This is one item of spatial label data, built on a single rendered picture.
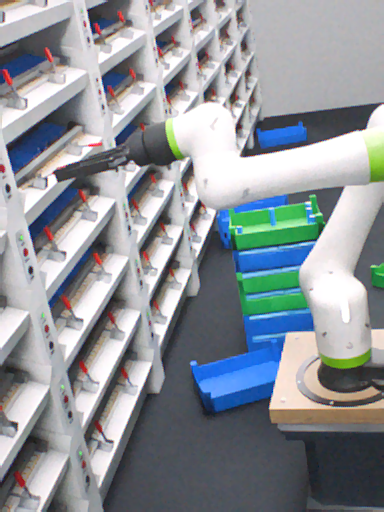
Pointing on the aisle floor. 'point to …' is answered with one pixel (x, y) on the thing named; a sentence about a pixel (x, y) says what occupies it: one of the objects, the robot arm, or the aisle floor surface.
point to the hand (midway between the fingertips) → (70, 171)
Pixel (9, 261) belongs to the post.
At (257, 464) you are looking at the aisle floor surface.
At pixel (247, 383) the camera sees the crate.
